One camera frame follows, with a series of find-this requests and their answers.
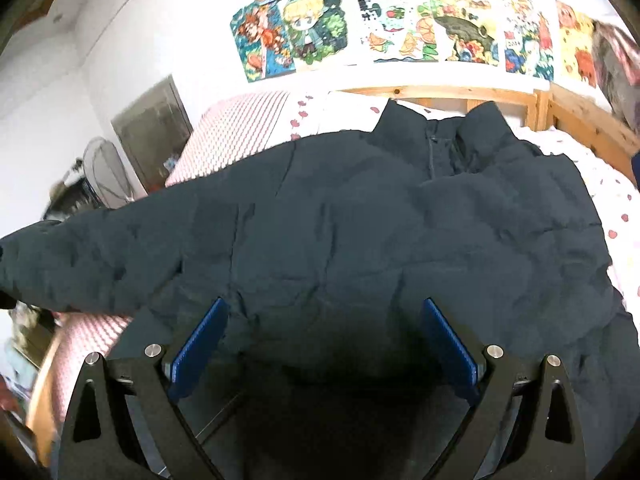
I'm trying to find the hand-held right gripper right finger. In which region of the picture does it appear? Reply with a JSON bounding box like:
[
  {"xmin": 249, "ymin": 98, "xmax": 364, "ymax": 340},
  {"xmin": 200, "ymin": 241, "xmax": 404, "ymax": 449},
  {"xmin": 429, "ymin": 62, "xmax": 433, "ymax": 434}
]
[{"xmin": 420, "ymin": 297, "xmax": 589, "ymax": 480}]

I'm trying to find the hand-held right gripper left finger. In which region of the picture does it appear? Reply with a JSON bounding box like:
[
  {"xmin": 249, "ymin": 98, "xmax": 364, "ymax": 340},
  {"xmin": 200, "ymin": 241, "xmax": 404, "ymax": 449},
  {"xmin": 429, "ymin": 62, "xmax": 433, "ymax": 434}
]
[{"xmin": 50, "ymin": 296, "xmax": 241, "ymax": 480}]

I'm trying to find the dark puffer jacket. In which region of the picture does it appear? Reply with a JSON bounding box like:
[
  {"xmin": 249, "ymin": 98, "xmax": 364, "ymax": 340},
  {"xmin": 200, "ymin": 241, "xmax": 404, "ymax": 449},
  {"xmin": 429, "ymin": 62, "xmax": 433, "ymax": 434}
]
[{"xmin": 0, "ymin": 99, "xmax": 640, "ymax": 480}]

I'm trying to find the standing fan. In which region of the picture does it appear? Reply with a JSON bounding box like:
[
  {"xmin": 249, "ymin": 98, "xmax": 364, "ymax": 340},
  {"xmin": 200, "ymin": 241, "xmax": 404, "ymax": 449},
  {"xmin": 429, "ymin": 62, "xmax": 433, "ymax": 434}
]
[{"xmin": 81, "ymin": 136, "xmax": 137, "ymax": 211}]

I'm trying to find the red white checked blanket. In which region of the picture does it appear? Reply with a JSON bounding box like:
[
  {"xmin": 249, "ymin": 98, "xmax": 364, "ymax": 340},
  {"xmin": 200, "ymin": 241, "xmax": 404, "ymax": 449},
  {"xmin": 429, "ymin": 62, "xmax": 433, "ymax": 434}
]
[{"xmin": 47, "ymin": 90, "xmax": 292, "ymax": 426}]

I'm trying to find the white heart-print bed sheet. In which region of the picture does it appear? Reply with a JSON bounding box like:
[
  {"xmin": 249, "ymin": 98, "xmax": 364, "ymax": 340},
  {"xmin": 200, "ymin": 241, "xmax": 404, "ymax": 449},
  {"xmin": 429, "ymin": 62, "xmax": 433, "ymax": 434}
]
[{"xmin": 287, "ymin": 89, "xmax": 640, "ymax": 311}]

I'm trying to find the framed picture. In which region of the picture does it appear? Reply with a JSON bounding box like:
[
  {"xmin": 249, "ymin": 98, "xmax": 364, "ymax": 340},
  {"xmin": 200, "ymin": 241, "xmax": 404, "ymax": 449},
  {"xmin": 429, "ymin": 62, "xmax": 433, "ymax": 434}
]
[{"xmin": 110, "ymin": 74, "xmax": 194, "ymax": 194}]

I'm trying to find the bundle of bagged cloths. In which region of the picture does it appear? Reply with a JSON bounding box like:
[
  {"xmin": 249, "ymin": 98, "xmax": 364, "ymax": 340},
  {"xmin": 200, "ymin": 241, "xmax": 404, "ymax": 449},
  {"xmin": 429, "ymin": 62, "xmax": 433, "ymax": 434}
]
[{"xmin": 591, "ymin": 19, "xmax": 640, "ymax": 132}]

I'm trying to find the group of colourful wall posters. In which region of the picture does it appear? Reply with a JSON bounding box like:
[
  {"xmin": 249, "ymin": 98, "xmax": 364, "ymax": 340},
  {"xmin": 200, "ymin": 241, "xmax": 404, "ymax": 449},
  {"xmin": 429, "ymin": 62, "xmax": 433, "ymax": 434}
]
[{"xmin": 229, "ymin": 0, "xmax": 601, "ymax": 86}]

